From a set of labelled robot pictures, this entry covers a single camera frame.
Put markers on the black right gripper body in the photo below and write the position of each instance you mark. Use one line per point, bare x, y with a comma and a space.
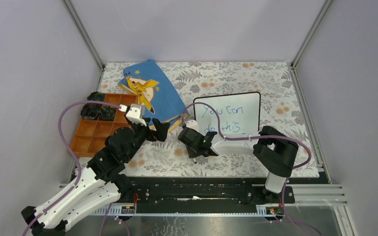
192, 151

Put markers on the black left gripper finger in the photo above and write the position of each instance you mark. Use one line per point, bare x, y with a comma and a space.
156, 136
160, 128

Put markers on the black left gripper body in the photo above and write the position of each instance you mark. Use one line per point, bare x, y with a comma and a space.
141, 132

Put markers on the white whiteboard black frame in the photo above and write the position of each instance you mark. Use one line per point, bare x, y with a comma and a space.
232, 114

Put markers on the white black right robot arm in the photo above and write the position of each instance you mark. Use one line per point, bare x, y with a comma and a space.
275, 151

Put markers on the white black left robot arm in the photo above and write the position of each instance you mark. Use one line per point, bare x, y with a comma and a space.
99, 183

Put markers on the dark patterned cloth roll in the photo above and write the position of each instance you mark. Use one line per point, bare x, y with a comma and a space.
96, 96
90, 111
106, 113

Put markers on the orange wooden compartment tray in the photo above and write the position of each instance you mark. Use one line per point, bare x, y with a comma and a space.
90, 135

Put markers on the blue Pikachu cloth bag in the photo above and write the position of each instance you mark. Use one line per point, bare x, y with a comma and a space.
155, 92

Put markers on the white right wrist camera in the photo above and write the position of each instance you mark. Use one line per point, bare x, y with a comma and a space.
192, 124

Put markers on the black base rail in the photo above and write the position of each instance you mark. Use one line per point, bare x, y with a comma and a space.
243, 189

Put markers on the aluminium frame post left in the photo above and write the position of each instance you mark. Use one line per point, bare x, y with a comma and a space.
83, 33

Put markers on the aluminium frame post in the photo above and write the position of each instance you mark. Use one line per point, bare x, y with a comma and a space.
318, 20
83, 33

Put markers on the aluminium frame post right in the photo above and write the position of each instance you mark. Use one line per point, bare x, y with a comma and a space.
318, 20

